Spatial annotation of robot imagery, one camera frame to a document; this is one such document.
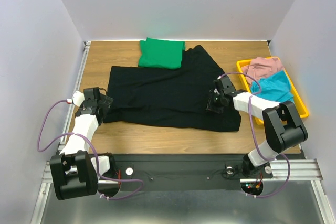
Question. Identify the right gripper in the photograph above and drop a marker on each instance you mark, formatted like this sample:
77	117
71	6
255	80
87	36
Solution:
213	106

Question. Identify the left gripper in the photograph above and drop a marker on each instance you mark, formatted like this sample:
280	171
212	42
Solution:
106	102

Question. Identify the black t shirt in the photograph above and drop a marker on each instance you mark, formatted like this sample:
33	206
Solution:
170	98

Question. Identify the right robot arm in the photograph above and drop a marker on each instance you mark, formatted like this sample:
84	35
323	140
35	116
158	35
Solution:
283	125

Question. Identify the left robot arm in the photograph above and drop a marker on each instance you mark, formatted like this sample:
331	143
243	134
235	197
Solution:
74	172

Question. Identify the pink t shirt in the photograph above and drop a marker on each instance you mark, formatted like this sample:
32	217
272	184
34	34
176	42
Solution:
262	68

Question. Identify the teal t shirt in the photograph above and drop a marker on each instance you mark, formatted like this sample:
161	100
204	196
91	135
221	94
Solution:
274	88

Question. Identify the folded green t shirt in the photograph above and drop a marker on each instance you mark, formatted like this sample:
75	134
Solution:
164	54

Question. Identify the yellow plastic bin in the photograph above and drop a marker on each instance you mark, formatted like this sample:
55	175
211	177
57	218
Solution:
248	80

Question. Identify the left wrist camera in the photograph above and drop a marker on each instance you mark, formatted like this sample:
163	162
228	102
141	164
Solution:
77	98

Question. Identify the aluminium side rail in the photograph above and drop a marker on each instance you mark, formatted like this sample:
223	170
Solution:
81	126

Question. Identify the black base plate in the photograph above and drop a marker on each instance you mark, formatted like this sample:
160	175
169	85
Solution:
179	184

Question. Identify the aluminium front rail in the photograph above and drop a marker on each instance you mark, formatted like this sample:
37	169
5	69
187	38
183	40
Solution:
153	167

